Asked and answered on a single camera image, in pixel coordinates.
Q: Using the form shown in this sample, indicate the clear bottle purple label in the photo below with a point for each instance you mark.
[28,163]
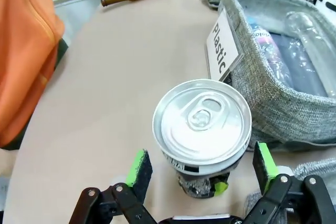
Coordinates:
[265,43]

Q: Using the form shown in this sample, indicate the person in orange hoodie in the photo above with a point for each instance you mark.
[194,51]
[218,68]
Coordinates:
[23,51]

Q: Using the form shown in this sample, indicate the black can silver top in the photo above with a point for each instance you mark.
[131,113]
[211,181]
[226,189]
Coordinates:
[202,124]

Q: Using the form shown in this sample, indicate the clear plastic bottle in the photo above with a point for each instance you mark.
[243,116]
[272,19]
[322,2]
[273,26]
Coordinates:
[304,27]

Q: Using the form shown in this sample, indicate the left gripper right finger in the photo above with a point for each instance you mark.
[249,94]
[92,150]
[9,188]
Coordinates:
[265,171]

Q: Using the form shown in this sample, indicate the grey fabric Bottle basket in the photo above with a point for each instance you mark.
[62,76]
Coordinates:
[315,167]

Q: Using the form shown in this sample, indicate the white Plastic label sign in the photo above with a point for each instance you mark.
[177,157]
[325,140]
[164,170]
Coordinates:
[220,45]

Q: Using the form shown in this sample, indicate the grey fabric Plastic basket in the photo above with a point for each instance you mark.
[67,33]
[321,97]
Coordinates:
[275,108]

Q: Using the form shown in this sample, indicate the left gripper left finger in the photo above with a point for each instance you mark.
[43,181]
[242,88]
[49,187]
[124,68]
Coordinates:
[139,174]

